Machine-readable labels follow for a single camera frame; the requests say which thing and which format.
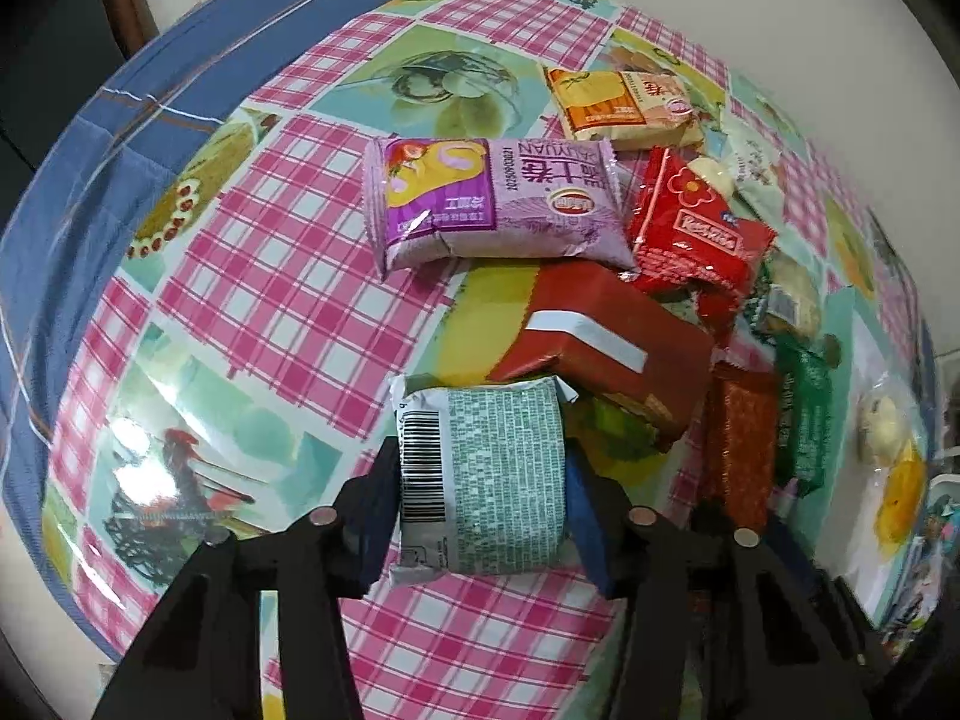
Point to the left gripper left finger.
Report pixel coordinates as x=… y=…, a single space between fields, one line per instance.
x=198 y=653

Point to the red flower biscuit packet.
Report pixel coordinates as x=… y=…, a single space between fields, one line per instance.
x=685 y=237

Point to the teal patterned snack packet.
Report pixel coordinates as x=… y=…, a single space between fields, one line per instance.
x=482 y=478

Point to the blue plaid cloth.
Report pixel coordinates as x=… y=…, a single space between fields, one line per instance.
x=114 y=159

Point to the patchwork plastic tablecloth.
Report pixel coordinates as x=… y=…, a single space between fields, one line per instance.
x=237 y=367

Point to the red box snack packet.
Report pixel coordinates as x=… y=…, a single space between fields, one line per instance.
x=591 y=329

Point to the small round white candy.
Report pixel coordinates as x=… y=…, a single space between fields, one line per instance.
x=714 y=174

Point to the yellow cake snack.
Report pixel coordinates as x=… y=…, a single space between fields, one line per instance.
x=903 y=494

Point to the red orange patterned packet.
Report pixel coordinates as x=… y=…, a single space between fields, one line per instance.
x=740 y=418

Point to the clear round pastry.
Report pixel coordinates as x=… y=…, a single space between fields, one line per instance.
x=887 y=417

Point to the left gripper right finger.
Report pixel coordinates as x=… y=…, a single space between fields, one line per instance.
x=712 y=604

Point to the green edged clear biscuit packet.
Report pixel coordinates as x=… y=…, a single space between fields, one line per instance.
x=788 y=299

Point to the white persimmon snack packet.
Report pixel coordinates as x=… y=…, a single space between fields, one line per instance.
x=753 y=164

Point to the purple cake snack packet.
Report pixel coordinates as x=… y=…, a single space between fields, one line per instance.
x=428 y=199

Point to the dark green snack packet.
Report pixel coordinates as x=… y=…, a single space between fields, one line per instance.
x=805 y=410

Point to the orange cream cake packet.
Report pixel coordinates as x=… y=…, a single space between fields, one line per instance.
x=631 y=109

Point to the teal cardboard box tray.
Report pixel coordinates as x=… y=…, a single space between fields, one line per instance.
x=835 y=524

